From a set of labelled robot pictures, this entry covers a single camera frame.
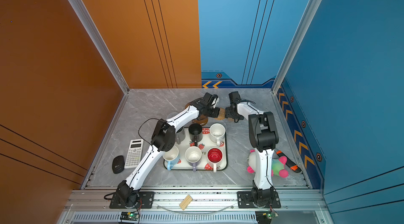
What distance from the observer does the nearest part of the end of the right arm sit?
0.77 metres

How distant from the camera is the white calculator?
847mm

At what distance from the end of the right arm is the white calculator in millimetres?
546
